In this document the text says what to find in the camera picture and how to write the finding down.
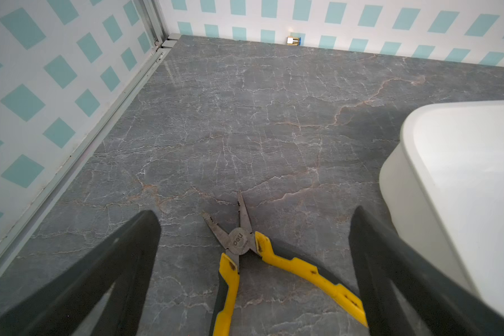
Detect small brass fitting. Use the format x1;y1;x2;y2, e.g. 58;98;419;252
286;36;301;46

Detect white plastic storage box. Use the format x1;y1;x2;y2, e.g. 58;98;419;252
379;101;504;316

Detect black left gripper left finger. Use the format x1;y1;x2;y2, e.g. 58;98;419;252
0;210;161;335

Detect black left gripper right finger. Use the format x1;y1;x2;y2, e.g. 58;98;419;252
349;206;504;335

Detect yellow handled pliers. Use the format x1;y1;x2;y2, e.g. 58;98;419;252
202;190;369;336

